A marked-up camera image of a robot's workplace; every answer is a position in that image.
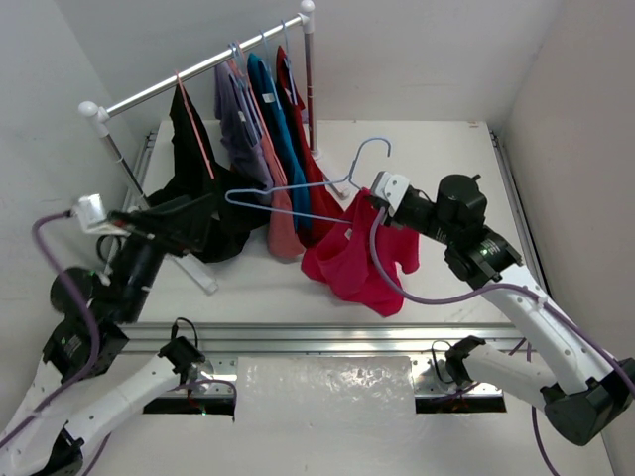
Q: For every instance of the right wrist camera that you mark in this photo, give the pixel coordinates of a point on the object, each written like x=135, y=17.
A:
x=390, y=189

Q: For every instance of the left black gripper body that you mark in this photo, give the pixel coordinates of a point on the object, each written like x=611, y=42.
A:
x=162, y=234

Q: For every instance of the magenta t-shirt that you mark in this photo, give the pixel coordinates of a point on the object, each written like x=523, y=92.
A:
x=342, y=259

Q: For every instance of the light blue wire hanger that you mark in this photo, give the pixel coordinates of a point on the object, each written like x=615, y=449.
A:
x=302, y=190

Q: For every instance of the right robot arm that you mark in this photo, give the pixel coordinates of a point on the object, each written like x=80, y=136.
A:
x=579, y=387

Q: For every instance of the silver clothes rack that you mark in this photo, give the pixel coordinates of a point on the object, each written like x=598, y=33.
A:
x=98, y=116

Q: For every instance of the blue hanger in teal shirt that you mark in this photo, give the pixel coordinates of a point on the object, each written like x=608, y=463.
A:
x=269, y=75

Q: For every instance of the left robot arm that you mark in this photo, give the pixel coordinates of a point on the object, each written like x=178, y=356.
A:
x=47, y=435

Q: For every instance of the blue hanger in purple shirt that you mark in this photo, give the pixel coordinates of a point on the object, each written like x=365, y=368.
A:
x=243, y=79

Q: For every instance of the teal t-shirt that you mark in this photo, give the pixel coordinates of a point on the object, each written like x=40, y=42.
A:
x=275, y=121

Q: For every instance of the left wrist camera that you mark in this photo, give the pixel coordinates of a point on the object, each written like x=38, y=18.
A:
x=92, y=218

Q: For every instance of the black t-shirt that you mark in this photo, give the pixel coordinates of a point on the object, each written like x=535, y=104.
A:
x=230, y=225

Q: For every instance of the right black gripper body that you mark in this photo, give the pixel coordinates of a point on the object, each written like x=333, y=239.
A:
x=420, y=216

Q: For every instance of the aluminium rail frame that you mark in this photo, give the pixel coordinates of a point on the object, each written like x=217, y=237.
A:
x=261, y=308

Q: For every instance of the blue hanger in red shirt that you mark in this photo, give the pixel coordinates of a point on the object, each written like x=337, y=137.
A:
x=289, y=65

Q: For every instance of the dark red t-shirt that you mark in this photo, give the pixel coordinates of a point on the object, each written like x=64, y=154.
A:
x=322, y=202

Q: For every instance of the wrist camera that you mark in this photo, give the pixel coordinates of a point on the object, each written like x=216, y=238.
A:
x=92, y=218
x=390, y=189

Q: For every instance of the purple t-shirt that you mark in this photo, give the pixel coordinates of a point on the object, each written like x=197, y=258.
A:
x=240, y=135

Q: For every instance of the pink wire hanger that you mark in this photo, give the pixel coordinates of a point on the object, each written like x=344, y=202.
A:
x=193, y=124

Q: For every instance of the salmon pink t-shirt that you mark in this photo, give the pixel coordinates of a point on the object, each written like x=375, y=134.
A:
x=283, y=241

